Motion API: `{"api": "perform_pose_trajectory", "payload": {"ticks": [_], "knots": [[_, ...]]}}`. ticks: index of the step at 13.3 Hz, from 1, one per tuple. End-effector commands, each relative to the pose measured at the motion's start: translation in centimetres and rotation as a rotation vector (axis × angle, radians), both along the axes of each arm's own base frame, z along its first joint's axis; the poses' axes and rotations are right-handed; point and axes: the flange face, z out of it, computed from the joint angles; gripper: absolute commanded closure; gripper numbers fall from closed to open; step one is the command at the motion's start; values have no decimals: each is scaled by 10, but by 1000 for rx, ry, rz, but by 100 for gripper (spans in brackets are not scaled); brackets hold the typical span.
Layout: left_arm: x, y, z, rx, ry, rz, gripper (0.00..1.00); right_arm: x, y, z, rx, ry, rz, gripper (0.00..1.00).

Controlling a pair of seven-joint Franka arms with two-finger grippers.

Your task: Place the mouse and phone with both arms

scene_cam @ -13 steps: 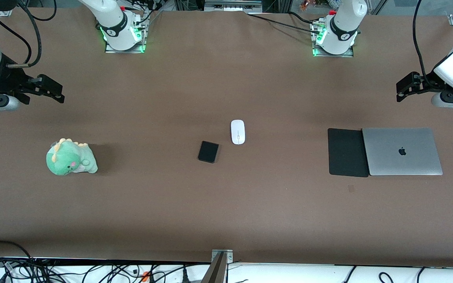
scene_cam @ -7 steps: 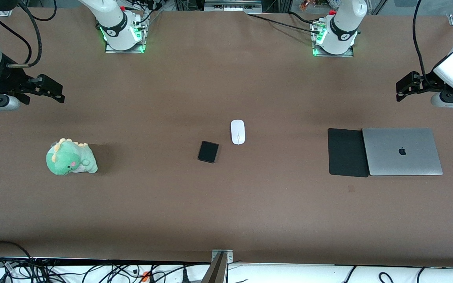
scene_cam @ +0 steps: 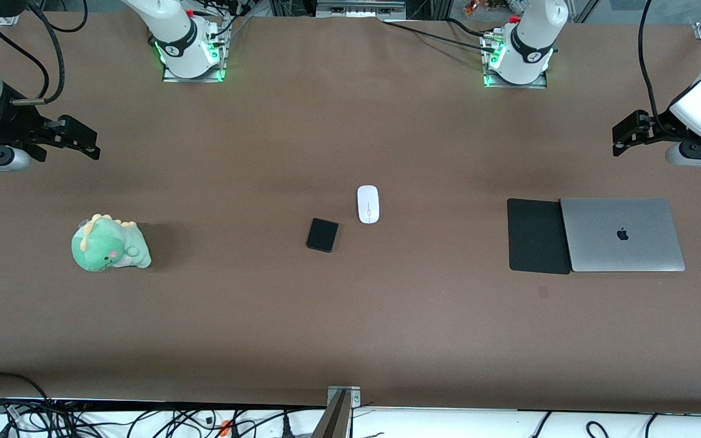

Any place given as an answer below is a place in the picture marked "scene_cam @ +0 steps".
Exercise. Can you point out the green dinosaur plush toy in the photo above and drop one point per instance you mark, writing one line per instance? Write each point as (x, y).
(107, 246)

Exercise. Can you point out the grey metal box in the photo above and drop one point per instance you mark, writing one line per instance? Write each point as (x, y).
(359, 7)

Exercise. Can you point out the black mouse pad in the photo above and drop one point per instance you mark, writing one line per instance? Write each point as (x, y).
(536, 237)

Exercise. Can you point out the silver laptop with apple logo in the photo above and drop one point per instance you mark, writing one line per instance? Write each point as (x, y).
(606, 234)

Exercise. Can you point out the small black square box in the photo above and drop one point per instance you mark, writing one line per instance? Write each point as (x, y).
(322, 235)

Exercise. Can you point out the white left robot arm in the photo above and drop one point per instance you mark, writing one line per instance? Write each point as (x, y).
(530, 36)

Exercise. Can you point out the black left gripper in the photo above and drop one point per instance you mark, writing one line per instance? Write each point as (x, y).
(653, 129)

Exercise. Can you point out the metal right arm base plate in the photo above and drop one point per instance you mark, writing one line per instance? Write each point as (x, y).
(192, 78)

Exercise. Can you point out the metal table edge bracket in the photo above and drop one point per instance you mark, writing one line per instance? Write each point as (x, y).
(339, 410)

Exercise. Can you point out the white computer mouse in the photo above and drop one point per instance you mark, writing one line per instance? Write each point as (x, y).
(367, 201)

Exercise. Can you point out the white lower shelf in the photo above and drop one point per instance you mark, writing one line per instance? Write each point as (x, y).
(448, 426)

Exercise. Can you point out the orange small figurine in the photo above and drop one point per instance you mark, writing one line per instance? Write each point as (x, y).
(475, 7)

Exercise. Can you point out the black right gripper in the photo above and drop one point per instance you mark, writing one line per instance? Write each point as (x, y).
(8, 123)

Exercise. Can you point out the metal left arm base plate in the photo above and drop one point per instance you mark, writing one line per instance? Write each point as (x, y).
(536, 84)

